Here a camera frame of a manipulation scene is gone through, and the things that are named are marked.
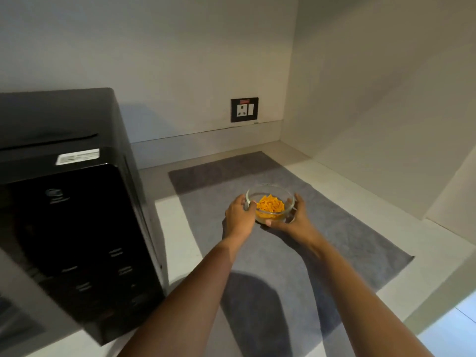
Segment black microwave oven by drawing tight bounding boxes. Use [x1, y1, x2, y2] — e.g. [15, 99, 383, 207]
[0, 88, 167, 357]

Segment clear glass bowl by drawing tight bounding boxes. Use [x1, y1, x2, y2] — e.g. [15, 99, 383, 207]
[245, 184, 297, 224]

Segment person's left hand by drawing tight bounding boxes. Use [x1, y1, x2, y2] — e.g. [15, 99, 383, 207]
[225, 194, 258, 241]

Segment orange snack pieces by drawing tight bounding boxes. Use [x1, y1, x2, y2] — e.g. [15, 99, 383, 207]
[256, 195, 285, 221]

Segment person's right forearm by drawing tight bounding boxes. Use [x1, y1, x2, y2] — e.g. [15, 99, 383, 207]
[305, 234, 434, 357]

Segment black wall power socket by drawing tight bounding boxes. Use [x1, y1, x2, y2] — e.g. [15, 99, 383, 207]
[231, 97, 259, 123]

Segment grey cloth mat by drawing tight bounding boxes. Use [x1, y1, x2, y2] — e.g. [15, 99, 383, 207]
[168, 151, 415, 357]

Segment person's left forearm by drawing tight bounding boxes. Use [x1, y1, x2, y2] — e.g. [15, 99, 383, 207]
[118, 234, 250, 357]

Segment person's right hand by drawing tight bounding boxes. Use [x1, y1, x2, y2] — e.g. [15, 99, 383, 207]
[265, 193, 317, 246]

